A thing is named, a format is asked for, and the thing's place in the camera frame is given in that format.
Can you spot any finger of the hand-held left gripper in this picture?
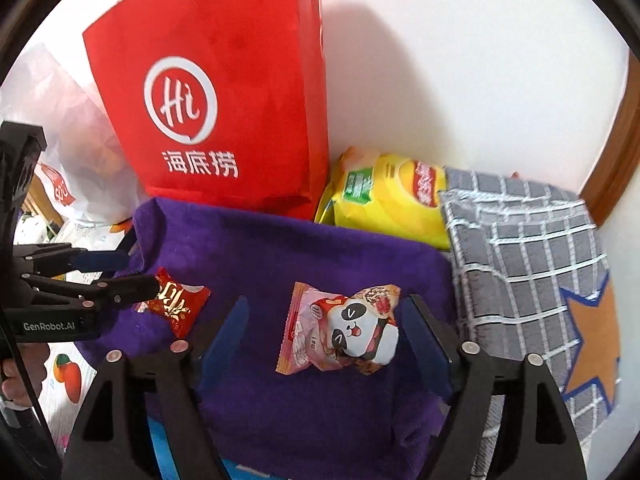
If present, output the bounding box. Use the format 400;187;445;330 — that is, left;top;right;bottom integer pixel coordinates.
15;242;132;281
25;274;161;311

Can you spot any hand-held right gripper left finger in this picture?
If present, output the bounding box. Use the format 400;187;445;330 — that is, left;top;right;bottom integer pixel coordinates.
62;295;250;480

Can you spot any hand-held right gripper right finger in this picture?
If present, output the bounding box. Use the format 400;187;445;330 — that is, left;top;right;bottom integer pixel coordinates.
402;294;588;480

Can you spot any red candy packet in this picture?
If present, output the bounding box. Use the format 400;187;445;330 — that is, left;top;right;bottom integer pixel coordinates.
135;266;212;339

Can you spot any pink panda snack packet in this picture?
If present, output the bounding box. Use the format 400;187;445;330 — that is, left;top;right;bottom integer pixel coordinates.
276;281;402;376

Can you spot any purple towel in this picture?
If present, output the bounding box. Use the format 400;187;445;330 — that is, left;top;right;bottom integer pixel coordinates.
95;197;458;480

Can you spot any person's left hand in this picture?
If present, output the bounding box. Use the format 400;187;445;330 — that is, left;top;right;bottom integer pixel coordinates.
0;344;51;408

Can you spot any grey checked folded cloth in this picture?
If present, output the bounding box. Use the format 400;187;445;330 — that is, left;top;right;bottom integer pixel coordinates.
437;165;623;480

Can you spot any white plastic shopping bag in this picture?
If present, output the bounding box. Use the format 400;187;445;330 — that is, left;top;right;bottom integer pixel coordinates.
0;42;151;226

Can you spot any blue tissue pack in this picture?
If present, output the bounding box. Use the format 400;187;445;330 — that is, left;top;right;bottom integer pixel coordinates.
147;417;251;480

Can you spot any yellow chip bag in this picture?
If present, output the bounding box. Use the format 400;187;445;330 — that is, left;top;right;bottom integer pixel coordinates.
315;146;451;251

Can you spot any red paper bag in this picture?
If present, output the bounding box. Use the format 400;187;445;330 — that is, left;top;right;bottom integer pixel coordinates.
82;0;331;221

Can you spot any brown wooden door frame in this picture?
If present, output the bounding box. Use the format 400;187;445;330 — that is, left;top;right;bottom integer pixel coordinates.
580;52;640;226

